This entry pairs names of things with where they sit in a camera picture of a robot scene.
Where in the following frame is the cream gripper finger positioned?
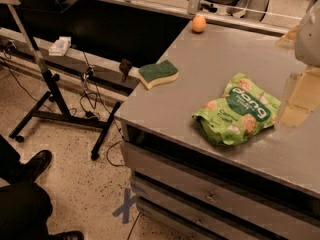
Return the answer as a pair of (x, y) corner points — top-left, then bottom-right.
(276, 26), (298, 48)
(279, 67), (320, 127)

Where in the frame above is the orange fruit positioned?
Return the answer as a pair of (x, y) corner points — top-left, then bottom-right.
(192, 15), (206, 33)

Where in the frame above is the black trouser leg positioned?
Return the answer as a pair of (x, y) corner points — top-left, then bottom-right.
(0, 137), (52, 240)

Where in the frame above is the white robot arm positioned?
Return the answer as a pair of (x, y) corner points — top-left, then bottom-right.
(276, 0), (320, 127)

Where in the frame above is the grey drawer cabinet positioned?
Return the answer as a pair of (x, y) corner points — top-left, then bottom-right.
(119, 120), (320, 240)

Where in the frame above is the black shoe lower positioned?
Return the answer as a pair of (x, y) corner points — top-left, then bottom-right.
(49, 231), (84, 240)

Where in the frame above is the black shoe upper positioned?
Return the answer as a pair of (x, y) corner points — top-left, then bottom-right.
(16, 150), (52, 182)

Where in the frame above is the black floor cable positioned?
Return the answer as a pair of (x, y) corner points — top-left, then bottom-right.
(0, 38), (126, 168)

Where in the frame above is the black shoe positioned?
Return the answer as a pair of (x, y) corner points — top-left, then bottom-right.
(49, 231), (84, 240)
(16, 150), (52, 182)

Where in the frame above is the white tissue pack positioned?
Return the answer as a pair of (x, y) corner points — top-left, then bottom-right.
(49, 36), (71, 56)

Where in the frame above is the small dark clamp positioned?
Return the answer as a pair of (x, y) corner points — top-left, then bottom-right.
(119, 59), (132, 82)

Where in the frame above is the green yellow sponge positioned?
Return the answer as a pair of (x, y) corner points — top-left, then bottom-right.
(138, 60), (179, 90)

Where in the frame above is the green snack bag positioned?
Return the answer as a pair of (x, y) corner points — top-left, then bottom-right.
(193, 73), (281, 146)

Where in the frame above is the black rolling stand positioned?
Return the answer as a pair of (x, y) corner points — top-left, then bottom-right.
(0, 0), (121, 161)

